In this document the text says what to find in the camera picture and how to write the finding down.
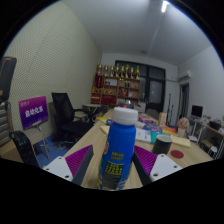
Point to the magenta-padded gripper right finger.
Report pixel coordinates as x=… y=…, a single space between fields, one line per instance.
x=148 y=160

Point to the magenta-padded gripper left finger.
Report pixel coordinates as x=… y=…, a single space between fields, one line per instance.
x=78 y=161

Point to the blue drink bottle white cap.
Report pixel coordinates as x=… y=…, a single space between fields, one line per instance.
x=118 y=150

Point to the black mug white inside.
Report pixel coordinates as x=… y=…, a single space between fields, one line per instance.
x=162 y=145

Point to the teal book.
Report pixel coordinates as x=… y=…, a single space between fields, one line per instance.
x=154 y=136

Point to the white printed booklet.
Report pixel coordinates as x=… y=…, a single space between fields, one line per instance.
x=143 y=135

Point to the flat round red coaster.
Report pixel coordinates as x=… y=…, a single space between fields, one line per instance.
x=177 y=154

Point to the blue printed magazine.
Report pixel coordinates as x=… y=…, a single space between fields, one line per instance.
x=152 y=127

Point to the orange red book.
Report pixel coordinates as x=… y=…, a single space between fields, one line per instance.
x=170 y=130

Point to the pale yellow notebook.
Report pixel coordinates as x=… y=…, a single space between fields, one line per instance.
x=181 y=141

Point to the cream book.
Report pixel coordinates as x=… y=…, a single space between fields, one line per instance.
x=105 y=129

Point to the black office chair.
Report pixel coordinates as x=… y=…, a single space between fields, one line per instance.
x=65 y=113

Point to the pink flowers in white pot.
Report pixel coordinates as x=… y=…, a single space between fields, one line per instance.
x=182 y=124

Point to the black tripod stand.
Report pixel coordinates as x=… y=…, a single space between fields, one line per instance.
x=170 y=110

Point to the small round table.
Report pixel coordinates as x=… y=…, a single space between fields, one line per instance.
x=91 y=106

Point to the black chair backrest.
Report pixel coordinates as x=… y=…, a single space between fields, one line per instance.
x=21 y=146

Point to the purple sign board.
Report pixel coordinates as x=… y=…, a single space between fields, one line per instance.
x=33 y=112

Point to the white round stool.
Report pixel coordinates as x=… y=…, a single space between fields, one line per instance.
x=215 y=150

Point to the cluttered side desk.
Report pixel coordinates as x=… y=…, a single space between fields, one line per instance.
x=210 y=128

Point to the black computer monitor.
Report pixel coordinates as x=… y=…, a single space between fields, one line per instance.
x=197 y=110

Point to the black framed glass door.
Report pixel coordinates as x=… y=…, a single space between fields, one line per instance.
x=155 y=90

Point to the wooden shelf unit with trophies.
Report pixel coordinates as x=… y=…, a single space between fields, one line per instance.
x=115 y=88

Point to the grey striped chair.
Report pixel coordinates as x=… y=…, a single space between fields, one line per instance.
x=3 y=123

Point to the black flat panel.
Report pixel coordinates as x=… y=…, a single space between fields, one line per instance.
x=6 y=78

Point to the white ceiling light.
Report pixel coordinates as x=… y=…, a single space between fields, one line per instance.
x=165 y=6

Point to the small wooden frame stand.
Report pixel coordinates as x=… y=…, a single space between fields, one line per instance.
x=162 y=119

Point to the white wall air conditioner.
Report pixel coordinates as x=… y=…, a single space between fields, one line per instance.
x=185 y=75

